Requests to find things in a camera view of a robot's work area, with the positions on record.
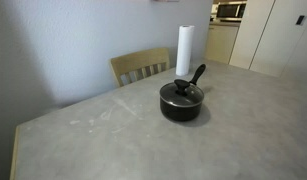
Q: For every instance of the black wall switch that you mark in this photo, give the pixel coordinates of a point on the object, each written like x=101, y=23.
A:
x=300, y=20

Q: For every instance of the wooden chair with slatted back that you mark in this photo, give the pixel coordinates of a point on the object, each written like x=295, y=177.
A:
x=139, y=60

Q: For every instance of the white tall cabinet doors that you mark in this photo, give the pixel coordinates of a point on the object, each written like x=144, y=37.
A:
x=269, y=36

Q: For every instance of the glass lid with black knob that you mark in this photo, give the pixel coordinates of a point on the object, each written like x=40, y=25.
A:
x=179, y=95

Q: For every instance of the white paper towel roll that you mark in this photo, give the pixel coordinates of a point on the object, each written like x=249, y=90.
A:
x=184, y=50

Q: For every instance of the black microwave oven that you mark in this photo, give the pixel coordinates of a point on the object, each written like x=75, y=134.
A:
x=228, y=10

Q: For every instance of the beige kitchen cabinet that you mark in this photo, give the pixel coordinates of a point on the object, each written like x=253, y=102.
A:
x=221, y=43

